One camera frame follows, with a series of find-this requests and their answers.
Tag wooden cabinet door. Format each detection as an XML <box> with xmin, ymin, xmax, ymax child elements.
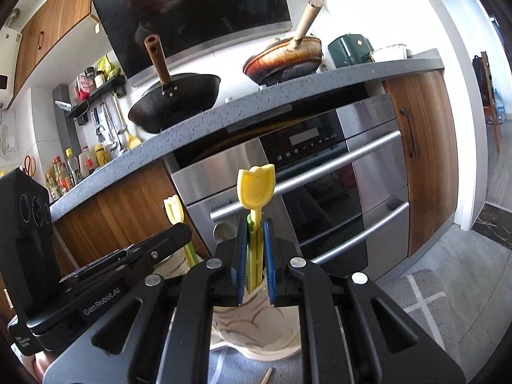
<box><xmin>384</xmin><ymin>71</ymin><xmax>458</xmax><ymax>256</ymax></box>
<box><xmin>49</xmin><ymin>159</ymin><xmax>212</xmax><ymax>277</ymax></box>

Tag yellow hanging spatula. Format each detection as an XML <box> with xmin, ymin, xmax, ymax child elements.
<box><xmin>112</xmin><ymin>92</ymin><xmax>143</xmax><ymax>151</ymax></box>

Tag beige chopstick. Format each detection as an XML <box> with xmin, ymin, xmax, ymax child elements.
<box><xmin>260</xmin><ymin>367</ymin><xmax>273</xmax><ymax>384</ymax></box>

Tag stainless steel built-in oven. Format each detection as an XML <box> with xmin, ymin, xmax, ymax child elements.
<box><xmin>172</xmin><ymin>94</ymin><xmax>409</xmax><ymax>279</ymax></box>

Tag brown frying pan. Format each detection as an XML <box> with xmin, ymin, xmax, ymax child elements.
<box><xmin>242</xmin><ymin>0</ymin><xmax>324</xmax><ymax>86</ymax></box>

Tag wooden cabinet door left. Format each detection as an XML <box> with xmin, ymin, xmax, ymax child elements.
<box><xmin>49</xmin><ymin>159</ymin><xmax>212</xmax><ymax>277</ymax></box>

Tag wooden cabinet door right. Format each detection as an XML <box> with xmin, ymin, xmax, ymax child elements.
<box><xmin>384</xmin><ymin>71</ymin><xmax>458</xmax><ymax>256</ymax></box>

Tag black wok wooden handle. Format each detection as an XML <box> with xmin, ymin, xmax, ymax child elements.
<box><xmin>128</xmin><ymin>34</ymin><xmax>220</xmax><ymax>134</ymax></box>

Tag yellow plastic tongs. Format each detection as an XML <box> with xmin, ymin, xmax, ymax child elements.
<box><xmin>162</xmin><ymin>163</ymin><xmax>277</xmax><ymax>293</ymax></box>

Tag black range hood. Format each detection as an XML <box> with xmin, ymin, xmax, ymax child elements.
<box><xmin>92</xmin><ymin>0</ymin><xmax>292</xmax><ymax>87</ymax></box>

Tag black wall spice shelf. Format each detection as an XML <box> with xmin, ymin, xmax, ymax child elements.
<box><xmin>66</xmin><ymin>75</ymin><xmax>127</xmax><ymax>119</ymax></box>

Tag wooden upper cabinet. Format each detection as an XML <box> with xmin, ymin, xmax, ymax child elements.
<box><xmin>14</xmin><ymin>0</ymin><xmax>99</xmax><ymax>94</ymax></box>

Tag grey checked table cloth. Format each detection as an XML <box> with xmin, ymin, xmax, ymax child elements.
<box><xmin>208</xmin><ymin>269</ymin><xmax>461</xmax><ymax>383</ymax></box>

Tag water bottle on floor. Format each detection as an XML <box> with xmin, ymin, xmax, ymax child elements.
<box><xmin>493</xmin><ymin>88</ymin><xmax>506</xmax><ymax>124</ymax></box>

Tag wooden chair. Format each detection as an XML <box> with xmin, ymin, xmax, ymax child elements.
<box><xmin>472</xmin><ymin>51</ymin><xmax>501</xmax><ymax>154</ymax></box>

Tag white bowl on counter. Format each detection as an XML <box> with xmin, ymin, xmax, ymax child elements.
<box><xmin>371</xmin><ymin>44</ymin><xmax>408</xmax><ymax>62</ymax></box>

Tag person's left hand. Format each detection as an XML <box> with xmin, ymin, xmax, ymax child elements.
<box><xmin>22</xmin><ymin>351</ymin><xmax>56</xmax><ymax>383</ymax></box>

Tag cream floral ceramic utensil holder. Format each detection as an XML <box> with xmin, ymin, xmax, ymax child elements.
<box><xmin>155</xmin><ymin>247</ymin><xmax>302</xmax><ymax>363</ymax></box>

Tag grey speckled countertop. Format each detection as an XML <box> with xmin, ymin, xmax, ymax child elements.
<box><xmin>50</xmin><ymin>49</ymin><xmax>444</xmax><ymax>222</ymax></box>

